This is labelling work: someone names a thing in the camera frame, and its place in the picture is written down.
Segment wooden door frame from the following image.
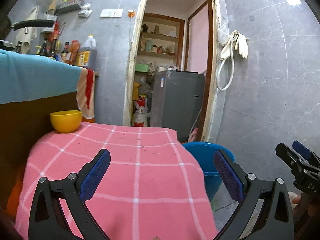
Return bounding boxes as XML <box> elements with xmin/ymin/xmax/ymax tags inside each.
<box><xmin>122</xmin><ymin>0</ymin><xmax>220</xmax><ymax>143</ymax></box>

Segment wooden cutting board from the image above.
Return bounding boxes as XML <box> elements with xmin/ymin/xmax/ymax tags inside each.
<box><xmin>47</xmin><ymin>0</ymin><xmax>58</xmax><ymax>14</ymax></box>

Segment yellow bowl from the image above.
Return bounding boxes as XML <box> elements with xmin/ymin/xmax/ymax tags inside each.
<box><xmin>49</xmin><ymin>110</ymin><xmax>83</xmax><ymax>134</ymax></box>

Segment clear plastic bag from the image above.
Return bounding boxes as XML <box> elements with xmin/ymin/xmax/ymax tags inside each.
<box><xmin>217</xmin><ymin>19</ymin><xmax>229</xmax><ymax>46</ymax></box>

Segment grey washing machine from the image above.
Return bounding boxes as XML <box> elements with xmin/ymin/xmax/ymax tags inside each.
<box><xmin>149</xmin><ymin>70</ymin><xmax>205</xmax><ymax>142</ymax></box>

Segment yellow plastic bag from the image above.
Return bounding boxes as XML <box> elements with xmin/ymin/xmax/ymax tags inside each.
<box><xmin>133</xmin><ymin>81</ymin><xmax>142</xmax><ymax>100</ymax></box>

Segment wooden wall shelf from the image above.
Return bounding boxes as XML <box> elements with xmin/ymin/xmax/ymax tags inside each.
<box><xmin>136</xmin><ymin>12</ymin><xmax>185</xmax><ymax>60</ymax></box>

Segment white wall box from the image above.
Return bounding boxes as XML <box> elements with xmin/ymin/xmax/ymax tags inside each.
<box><xmin>40</xmin><ymin>13</ymin><xmax>57</xmax><ymax>33</ymax></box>

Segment white crumpled plastic bag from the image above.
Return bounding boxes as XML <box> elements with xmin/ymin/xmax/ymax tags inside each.
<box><xmin>77</xmin><ymin>3</ymin><xmax>92</xmax><ymax>18</ymax></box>

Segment red white bag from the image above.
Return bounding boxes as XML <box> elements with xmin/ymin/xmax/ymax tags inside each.
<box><xmin>132</xmin><ymin>94</ymin><xmax>148</xmax><ymax>127</ymax></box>

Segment white hose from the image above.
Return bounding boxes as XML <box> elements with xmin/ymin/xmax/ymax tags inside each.
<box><xmin>216</xmin><ymin>40</ymin><xmax>235</xmax><ymax>91</ymax></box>

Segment grey plastic bag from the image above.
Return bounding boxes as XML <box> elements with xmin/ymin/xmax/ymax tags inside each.
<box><xmin>140</xmin><ymin>76</ymin><xmax>154</xmax><ymax>97</ymax></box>

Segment white wall socket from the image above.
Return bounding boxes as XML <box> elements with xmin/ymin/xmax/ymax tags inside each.
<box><xmin>100</xmin><ymin>8</ymin><xmax>124</xmax><ymax>18</ymax></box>

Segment orange packet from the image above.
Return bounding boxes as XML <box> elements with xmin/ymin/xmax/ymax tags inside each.
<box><xmin>68</xmin><ymin>40</ymin><xmax>81</xmax><ymax>65</ymax></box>

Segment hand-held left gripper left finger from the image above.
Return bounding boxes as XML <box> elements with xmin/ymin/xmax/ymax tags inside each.
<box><xmin>28</xmin><ymin>149</ymin><xmax>112</xmax><ymax>240</ymax></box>

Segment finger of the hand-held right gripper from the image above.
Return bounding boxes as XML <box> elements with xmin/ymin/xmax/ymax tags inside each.
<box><xmin>275</xmin><ymin>142</ymin><xmax>309</xmax><ymax>180</ymax></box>
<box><xmin>292</xmin><ymin>141</ymin><xmax>320</xmax><ymax>165</ymax></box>

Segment cream rubber glove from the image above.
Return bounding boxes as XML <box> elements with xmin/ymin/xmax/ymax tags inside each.
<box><xmin>236</xmin><ymin>31</ymin><xmax>249</xmax><ymax>59</ymax></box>
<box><xmin>220</xmin><ymin>31</ymin><xmax>237</xmax><ymax>59</ymax></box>

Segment blue plastic bucket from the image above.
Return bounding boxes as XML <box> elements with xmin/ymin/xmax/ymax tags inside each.
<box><xmin>182</xmin><ymin>141</ymin><xmax>235</xmax><ymax>203</ymax></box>

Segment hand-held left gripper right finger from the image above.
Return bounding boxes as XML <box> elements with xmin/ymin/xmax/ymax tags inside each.
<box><xmin>213</xmin><ymin>149</ymin><xmax>295</xmax><ymax>240</ymax></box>

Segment pink door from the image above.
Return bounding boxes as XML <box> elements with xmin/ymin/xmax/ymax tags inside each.
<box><xmin>186</xmin><ymin>1</ymin><xmax>209</xmax><ymax>74</ymax></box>

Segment brown wooden cabinet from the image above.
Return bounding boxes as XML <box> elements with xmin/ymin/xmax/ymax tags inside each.
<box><xmin>0</xmin><ymin>91</ymin><xmax>78</xmax><ymax>205</ymax></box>

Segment large oil jug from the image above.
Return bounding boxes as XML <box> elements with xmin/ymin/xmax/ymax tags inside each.
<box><xmin>76</xmin><ymin>35</ymin><xmax>98</xmax><ymax>68</ymax></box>

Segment teal printed cloth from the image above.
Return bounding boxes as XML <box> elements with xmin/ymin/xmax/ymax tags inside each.
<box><xmin>0</xmin><ymin>49</ymin><xmax>95</xmax><ymax>119</ymax></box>

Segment white hanging towel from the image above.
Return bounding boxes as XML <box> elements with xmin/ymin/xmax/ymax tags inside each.
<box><xmin>24</xmin><ymin>5</ymin><xmax>39</xmax><ymax>45</ymax></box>

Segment person's right hand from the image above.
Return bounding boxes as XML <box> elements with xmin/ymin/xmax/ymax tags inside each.
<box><xmin>287</xmin><ymin>192</ymin><xmax>302</xmax><ymax>217</ymax></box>

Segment pink checked cloth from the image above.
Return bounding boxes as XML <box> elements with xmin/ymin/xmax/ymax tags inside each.
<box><xmin>14</xmin><ymin>122</ymin><xmax>218</xmax><ymax>240</ymax></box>

